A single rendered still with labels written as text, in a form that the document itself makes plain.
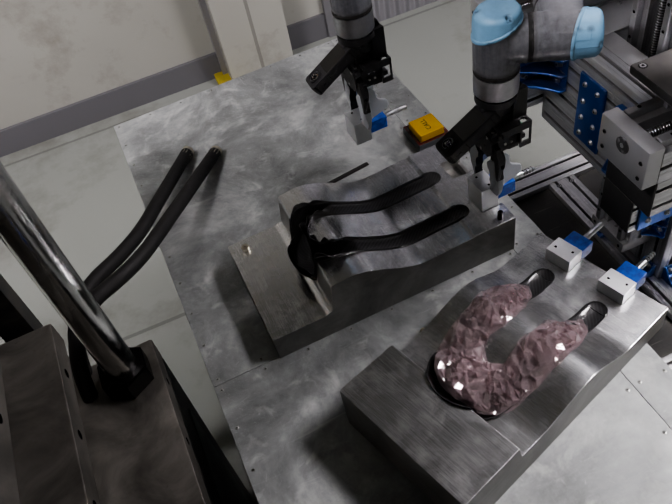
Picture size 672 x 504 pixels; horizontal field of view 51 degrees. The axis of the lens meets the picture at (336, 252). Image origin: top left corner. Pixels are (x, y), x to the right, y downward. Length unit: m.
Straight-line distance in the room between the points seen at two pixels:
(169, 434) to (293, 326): 0.29
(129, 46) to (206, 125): 1.53
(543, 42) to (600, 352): 0.49
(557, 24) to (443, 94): 1.97
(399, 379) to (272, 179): 0.67
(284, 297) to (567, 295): 0.50
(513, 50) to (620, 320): 0.48
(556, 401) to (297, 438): 0.43
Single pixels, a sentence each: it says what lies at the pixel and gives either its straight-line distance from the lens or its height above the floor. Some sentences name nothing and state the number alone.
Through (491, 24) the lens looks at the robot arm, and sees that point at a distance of 1.13.
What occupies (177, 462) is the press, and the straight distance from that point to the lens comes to 1.30.
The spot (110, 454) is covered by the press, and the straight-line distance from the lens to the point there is 1.36.
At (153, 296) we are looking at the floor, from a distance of 2.60.
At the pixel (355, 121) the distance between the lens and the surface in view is 1.49.
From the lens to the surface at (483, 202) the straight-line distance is 1.35.
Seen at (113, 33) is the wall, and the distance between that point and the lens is 3.30.
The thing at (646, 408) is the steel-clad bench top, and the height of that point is 0.80.
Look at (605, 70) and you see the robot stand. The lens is 1.61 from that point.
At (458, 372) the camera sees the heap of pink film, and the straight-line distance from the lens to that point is 1.15.
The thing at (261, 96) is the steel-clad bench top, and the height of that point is 0.80.
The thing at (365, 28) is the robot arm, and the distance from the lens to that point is 1.36.
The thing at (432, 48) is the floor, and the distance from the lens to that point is 3.37.
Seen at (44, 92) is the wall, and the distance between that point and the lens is 3.40.
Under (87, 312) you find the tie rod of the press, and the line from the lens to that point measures 1.23.
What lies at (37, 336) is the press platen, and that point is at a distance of 1.22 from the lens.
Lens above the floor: 1.89
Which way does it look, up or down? 49 degrees down
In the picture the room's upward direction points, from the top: 14 degrees counter-clockwise
